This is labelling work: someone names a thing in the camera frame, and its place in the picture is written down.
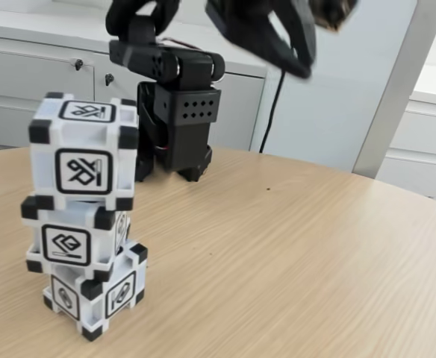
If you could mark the white low cabinet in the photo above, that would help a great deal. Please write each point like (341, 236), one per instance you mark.
(427, 130)

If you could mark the white cube with bolt symbol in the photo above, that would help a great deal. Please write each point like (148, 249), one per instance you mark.
(121, 296)

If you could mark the white cube with XR symbol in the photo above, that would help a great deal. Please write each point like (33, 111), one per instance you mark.
(83, 171)

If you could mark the grey metal frame post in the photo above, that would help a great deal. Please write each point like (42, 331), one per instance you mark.
(400, 85)

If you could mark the camera board on black mount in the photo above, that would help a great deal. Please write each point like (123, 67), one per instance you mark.
(333, 13)

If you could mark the white cabinet with drawers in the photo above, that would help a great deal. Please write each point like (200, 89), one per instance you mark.
(9, 93)

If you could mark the white cube with diamond symbol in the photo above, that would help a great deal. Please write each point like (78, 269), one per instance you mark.
(66, 244)

